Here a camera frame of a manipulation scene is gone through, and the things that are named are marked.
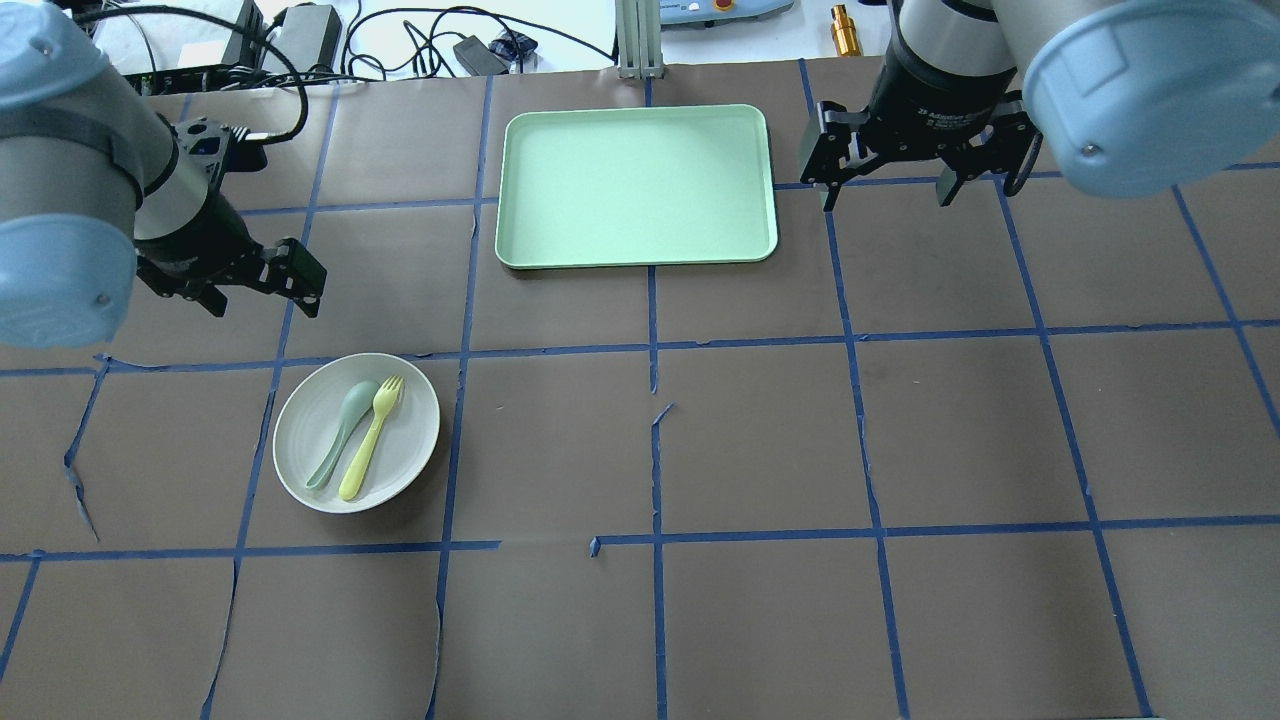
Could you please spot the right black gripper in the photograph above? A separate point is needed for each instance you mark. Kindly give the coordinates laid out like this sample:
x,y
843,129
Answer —
x,y
925,108

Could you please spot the black power adapter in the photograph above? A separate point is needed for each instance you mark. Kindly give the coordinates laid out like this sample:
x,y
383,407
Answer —
x,y
477,59

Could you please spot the aluminium frame post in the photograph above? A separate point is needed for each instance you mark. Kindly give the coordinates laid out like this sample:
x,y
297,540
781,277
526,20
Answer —
x,y
637,32

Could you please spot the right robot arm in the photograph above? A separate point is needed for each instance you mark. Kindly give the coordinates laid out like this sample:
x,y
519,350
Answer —
x,y
1131,97

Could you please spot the brass cylinder tool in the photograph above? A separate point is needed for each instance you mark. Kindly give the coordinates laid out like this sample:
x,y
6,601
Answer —
x,y
844,33

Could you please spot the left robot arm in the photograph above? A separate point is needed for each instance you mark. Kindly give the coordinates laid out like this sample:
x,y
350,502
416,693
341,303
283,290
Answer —
x,y
98,191

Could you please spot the yellow plastic fork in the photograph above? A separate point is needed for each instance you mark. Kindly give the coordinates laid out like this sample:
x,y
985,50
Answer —
x,y
384,402

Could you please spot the pale green spoon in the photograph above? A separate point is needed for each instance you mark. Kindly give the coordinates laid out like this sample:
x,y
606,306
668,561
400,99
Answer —
x,y
356,404

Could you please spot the teach pendant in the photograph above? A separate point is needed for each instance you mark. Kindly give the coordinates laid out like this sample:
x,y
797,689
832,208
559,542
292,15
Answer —
x,y
706,14

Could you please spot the white round plate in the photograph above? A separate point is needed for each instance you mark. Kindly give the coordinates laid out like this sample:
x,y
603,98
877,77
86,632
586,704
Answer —
x,y
309,419

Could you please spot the light green tray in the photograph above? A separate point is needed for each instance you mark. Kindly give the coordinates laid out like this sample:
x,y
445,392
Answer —
x,y
636,187

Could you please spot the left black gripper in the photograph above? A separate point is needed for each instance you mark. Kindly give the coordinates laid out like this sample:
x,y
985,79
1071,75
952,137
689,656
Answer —
x,y
207,233

